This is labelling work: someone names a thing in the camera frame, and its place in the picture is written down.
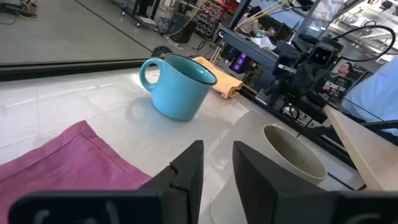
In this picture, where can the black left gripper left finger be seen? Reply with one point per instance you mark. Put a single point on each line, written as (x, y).
(186, 174)

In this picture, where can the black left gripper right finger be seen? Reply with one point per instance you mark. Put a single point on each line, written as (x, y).
(261, 180)

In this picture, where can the beige ceramic cup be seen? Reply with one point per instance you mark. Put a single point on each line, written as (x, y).
(298, 152)

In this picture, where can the blue enamel mug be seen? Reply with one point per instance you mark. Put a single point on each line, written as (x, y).
(180, 90)

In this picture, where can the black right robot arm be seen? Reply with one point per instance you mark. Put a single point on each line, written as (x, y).
(311, 102)

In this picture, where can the wooden shelf with black legs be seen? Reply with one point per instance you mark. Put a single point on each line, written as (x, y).
(367, 149)

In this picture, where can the computer with purple lights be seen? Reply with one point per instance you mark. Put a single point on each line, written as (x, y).
(240, 62)

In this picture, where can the yellow folded cloth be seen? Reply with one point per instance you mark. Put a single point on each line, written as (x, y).
(225, 82)

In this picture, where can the person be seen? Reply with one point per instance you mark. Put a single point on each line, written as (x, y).
(248, 21)
(146, 7)

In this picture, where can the light blue sheet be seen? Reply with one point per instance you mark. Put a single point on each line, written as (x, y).
(377, 93)

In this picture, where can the parts bin rack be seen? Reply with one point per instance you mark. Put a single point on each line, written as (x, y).
(209, 20)

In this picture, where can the pink cloth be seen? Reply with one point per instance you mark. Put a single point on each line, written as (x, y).
(68, 161)

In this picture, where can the black box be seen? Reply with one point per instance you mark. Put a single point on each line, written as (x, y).
(183, 28)

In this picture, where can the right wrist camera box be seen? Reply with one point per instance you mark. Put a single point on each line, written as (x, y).
(322, 56)

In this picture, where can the black table edge rail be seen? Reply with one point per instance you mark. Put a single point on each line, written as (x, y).
(68, 69)

